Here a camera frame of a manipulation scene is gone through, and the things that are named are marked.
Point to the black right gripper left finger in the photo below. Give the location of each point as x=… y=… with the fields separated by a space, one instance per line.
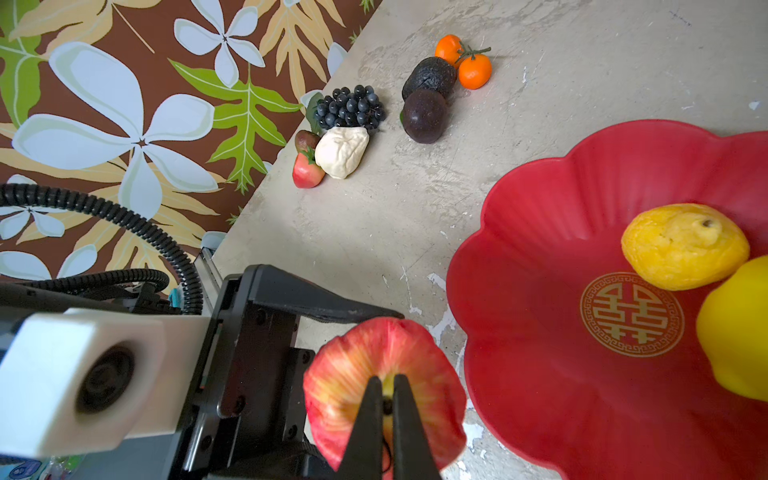
x=362 y=459

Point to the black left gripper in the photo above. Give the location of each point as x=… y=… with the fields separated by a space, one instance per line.
x=244 y=416

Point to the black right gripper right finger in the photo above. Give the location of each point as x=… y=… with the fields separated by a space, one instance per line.
x=412 y=457

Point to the red apple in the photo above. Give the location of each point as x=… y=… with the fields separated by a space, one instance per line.
x=384 y=347

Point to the dark purple passion fruit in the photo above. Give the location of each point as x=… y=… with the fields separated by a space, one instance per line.
x=424 y=116

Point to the small yellow orange fruit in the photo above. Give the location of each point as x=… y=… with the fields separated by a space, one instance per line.
x=684 y=246

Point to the yellow lemon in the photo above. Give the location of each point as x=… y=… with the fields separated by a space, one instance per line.
x=732 y=330

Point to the red flower-shaped fruit bowl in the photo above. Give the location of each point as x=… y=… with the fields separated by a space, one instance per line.
x=573 y=361

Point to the red strawberry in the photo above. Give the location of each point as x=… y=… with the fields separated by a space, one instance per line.
x=306 y=174

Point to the white garlic bulb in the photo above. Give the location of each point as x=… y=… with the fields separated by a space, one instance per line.
x=340 y=150

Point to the black grape bunch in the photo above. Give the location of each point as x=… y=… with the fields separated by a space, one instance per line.
x=359 y=106

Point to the dark avocado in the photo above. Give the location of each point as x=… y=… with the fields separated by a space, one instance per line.
x=432 y=73

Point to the orange tangerine pair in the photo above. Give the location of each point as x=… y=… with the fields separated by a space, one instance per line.
x=473 y=66

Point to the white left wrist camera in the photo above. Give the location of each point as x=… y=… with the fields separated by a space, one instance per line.
x=82 y=381

